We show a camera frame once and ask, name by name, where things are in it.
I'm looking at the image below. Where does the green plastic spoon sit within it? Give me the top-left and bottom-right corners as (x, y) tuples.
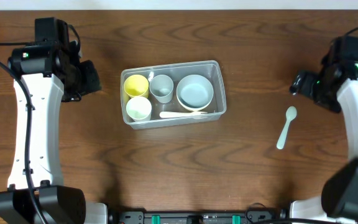
(276, 106), (297, 150)

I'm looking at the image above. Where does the yellow plastic cup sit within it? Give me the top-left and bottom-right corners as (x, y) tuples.
(123, 75), (149, 100)

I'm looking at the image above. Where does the white plastic cup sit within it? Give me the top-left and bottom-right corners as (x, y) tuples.
(126, 96), (152, 122)

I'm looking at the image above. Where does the grey plastic cup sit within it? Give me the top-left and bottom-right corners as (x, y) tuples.
(149, 75), (174, 104)

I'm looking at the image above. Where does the pink plastic fork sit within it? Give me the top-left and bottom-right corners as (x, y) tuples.
(159, 111), (207, 118)

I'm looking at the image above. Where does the white plastic bowl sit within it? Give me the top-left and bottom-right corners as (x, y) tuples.
(177, 94), (212, 108)

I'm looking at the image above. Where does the grey plastic bowl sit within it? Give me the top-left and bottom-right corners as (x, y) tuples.
(177, 75), (214, 99)

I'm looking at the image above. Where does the yellow plastic bowl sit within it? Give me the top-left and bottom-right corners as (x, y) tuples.
(183, 106), (206, 111)

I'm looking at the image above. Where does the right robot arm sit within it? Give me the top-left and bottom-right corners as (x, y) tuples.
(289, 62), (358, 223)

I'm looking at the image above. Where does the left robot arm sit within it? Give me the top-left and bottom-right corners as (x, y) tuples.
(0, 41), (109, 223)

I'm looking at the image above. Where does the clear plastic container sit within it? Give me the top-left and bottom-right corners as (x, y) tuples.
(121, 60), (227, 129)

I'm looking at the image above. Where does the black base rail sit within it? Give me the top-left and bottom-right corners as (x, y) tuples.
(108, 203), (289, 224)

